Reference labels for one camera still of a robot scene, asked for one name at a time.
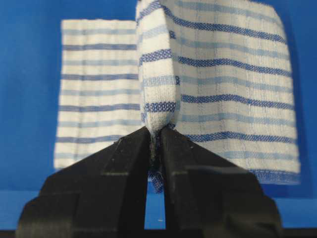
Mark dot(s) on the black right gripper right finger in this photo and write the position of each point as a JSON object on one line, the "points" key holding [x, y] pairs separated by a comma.
{"points": [[206, 196]]}

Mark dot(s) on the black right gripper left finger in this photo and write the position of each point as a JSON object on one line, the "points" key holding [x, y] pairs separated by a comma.
{"points": [[101, 196]]}

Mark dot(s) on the blue table mat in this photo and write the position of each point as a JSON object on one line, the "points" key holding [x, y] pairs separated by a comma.
{"points": [[30, 63]]}

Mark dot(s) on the blue white striped towel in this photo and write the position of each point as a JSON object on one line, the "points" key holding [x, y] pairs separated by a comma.
{"points": [[217, 71]]}

